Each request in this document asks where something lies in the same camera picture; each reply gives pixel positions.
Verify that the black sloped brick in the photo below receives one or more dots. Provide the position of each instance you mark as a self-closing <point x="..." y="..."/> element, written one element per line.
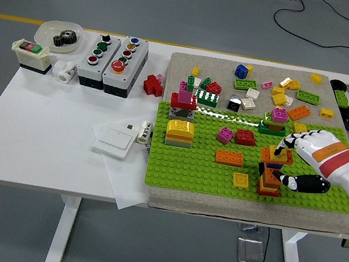
<point x="233" y="104"/>

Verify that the white paper sheet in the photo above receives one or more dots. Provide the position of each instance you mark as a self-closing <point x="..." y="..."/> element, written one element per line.
<point x="126" y="183"/>

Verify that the metal floor socket plate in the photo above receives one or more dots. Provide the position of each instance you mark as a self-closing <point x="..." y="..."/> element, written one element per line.
<point x="250" y="251"/>

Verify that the white plastic dish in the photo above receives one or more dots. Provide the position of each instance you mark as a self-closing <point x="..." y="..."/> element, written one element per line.
<point x="45" y="32"/>

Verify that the yellow narrow brick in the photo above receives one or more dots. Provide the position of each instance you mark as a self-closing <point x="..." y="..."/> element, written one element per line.
<point x="316" y="78"/>
<point x="326" y="113"/>

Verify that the yellow base brick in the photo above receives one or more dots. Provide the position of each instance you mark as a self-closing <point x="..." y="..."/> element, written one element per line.
<point x="261" y="184"/>

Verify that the small pink brick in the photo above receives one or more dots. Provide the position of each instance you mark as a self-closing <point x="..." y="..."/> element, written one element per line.
<point x="267" y="85"/>

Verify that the metal floor bracket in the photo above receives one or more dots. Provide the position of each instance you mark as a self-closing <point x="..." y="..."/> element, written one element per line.
<point x="250" y="228"/>

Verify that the lime green brick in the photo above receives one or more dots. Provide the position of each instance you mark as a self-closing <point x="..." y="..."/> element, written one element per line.
<point x="342" y="97"/>

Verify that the yellow rounded brick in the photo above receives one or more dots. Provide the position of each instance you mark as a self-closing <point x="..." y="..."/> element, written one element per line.
<point x="180" y="126"/>

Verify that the red sloped brick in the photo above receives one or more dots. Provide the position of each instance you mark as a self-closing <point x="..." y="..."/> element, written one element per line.
<point x="245" y="137"/>

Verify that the yellow square brick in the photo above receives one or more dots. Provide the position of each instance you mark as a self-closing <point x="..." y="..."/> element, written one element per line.
<point x="295" y="84"/>
<point x="279" y="98"/>
<point x="286" y="82"/>
<point x="241" y="180"/>
<point x="250" y="69"/>
<point x="278" y="90"/>
<point x="298" y="127"/>
<point x="286" y="156"/>

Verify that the grey emergency-stop control box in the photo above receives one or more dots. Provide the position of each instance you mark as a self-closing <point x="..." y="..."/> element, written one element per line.
<point x="120" y="82"/>

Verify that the dark green long brick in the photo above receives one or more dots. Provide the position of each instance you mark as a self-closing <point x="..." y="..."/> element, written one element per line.
<point x="263" y="128"/>

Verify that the white square brick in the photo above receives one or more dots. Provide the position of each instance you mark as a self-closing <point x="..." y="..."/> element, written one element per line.
<point x="252" y="94"/>
<point x="248" y="103"/>

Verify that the grey four-button control box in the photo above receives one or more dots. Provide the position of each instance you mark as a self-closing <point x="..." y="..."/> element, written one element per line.
<point x="84" y="71"/>

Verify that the magenta square brick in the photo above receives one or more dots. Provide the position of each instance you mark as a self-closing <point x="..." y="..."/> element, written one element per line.
<point x="226" y="135"/>
<point x="279" y="115"/>

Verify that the orange square brick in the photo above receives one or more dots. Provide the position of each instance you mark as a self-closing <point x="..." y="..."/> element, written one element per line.
<point x="268" y="177"/>

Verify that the small yellow brick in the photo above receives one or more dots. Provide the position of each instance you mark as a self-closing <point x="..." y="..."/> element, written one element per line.
<point x="196" y="70"/>

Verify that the red cross-shaped brick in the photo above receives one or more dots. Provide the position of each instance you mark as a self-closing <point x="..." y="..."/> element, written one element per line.
<point x="152" y="85"/>

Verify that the lime long plate brick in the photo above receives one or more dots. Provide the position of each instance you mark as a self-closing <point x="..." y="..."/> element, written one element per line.
<point x="307" y="96"/>
<point x="245" y="84"/>

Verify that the white wall switch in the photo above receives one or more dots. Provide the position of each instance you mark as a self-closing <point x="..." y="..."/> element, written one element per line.
<point x="114" y="141"/>

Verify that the small white brick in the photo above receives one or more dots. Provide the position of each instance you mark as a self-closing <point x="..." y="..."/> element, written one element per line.
<point x="197" y="81"/>
<point x="289" y="100"/>

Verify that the blue square brick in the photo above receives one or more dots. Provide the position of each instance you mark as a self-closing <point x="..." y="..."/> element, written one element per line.
<point x="242" y="71"/>

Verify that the thin orange plate brick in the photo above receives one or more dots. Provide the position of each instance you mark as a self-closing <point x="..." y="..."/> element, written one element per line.
<point x="178" y="136"/>

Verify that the red base brick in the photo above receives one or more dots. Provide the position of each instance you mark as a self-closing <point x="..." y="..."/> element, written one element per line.
<point x="267" y="192"/>

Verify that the grey arch brick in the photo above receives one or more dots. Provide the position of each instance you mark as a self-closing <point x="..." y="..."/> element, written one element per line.
<point x="173" y="115"/>

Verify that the small white tag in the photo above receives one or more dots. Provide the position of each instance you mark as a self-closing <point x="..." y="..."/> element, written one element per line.
<point x="132" y="127"/>

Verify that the tall pink brick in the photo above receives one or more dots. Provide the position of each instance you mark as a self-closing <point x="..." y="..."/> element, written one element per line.
<point x="185" y="96"/>

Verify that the white labelled tube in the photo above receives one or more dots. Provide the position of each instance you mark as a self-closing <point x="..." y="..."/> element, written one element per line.
<point x="144" y="133"/>

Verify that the white pipe tee fitting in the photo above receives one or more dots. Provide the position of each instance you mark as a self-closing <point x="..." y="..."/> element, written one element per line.
<point x="66" y="72"/>

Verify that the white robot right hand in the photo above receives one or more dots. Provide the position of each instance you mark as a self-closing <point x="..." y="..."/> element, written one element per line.
<point x="332" y="159"/>

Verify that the small green brick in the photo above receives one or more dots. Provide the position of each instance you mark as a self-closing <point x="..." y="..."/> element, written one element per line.
<point x="205" y="82"/>

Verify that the orange long brick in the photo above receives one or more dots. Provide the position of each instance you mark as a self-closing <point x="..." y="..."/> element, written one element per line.
<point x="265" y="154"/>
<point x="229" y="158"/>
<point x="299" y="112"/>

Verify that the tiny pink brick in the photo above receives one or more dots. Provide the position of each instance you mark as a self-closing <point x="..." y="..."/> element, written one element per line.
<point x="159" y="77"/>

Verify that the wide red brick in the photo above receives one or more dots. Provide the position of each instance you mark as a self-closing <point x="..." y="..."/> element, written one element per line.
<point x="193" y="102"/>

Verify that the green toy baseplate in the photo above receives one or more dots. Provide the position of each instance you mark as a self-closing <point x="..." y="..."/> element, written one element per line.
<point x="194" y="174"/>

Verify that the grey base brick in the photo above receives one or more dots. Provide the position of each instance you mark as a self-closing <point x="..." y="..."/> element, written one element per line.
<point x="177" y="142"/>

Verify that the cream red-green switch box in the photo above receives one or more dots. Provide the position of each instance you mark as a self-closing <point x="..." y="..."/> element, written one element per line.
<point x="33" y="60"/>

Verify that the tall green brick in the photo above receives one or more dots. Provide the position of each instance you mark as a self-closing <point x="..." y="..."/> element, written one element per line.
<point x="190" y="83"/>

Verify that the black metal gear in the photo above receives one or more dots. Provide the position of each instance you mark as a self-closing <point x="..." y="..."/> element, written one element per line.
<point x="64" y="38"/>

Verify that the purple brick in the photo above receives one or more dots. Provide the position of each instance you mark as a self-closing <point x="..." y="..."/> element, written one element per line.
<point x="272" y="165"/>

